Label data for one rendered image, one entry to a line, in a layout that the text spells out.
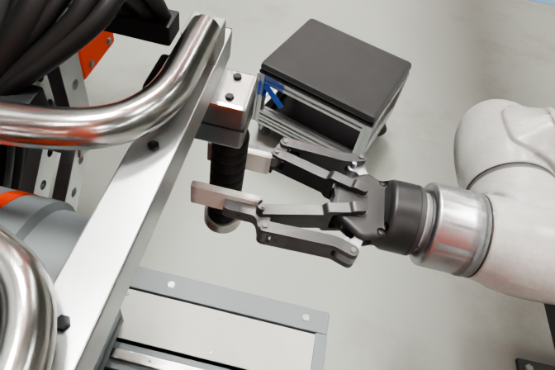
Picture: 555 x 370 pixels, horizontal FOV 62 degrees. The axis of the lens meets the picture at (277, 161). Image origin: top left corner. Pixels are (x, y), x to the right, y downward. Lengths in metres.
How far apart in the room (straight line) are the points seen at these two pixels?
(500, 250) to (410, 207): 0.09
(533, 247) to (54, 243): 0.41
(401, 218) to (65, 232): 0.30
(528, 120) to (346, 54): 1.01
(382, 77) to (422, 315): 0.72
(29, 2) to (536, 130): 0.52
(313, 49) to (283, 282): 0.74
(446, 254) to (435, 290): 1.02
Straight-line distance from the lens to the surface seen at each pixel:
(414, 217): 0.47
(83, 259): 0.27
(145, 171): 0.30
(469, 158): 0.60
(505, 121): 0.62
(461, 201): 0.49
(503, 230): 0.49
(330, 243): 0.45
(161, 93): 0.30
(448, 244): 0.47
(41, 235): 0.36
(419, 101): 2.05
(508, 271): 0.50
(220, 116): 0.39
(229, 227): 0.53
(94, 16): 0.34
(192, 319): 1.22
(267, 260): 1.39
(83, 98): 0.63
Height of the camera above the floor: 1.21
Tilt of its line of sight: 49 degrees down
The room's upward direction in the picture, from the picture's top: 13 degrees clockwise
